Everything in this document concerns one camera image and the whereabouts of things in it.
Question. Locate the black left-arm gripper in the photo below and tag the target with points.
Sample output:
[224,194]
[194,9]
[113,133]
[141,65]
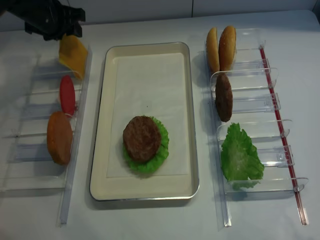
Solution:
[48,18]

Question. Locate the yellow cheese slice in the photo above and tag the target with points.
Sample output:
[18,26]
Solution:
[73,55]

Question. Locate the red tomato slice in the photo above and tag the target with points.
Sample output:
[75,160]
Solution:
[67,95]

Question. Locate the brown meat patty on tray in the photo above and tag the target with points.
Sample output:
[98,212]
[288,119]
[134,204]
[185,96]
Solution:
[141,139]

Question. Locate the green lettuce leaf on tray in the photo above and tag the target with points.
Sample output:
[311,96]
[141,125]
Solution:
[155,163]

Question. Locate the brown meat patty in rack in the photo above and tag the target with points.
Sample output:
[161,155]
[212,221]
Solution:
[223,97]

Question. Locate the green lettuce leaf in rack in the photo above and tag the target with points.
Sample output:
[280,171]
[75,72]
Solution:
[240,163]

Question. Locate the clear acrylic left rack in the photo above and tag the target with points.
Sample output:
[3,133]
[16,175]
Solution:
[29,94]

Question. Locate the clear acrylic rack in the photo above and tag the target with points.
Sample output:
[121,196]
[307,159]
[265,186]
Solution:
[29,94]
[254,110]

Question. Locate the orange bun in left rack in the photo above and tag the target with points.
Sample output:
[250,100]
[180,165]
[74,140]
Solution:
[59,138]

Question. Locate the white paper tray liner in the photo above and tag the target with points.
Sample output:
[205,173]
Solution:
[151,85]

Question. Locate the left bun half, pale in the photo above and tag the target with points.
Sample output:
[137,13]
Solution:
[212,50]

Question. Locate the right bun half, sesame crust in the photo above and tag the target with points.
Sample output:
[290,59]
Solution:
[227,48]

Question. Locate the cream metal tray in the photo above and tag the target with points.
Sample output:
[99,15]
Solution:
[139,186]

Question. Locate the clear acrylic right rack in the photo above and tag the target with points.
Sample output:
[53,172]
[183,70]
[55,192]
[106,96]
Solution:
[254,110]

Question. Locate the red rail strip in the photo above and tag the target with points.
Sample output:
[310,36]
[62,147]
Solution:
[300,207]

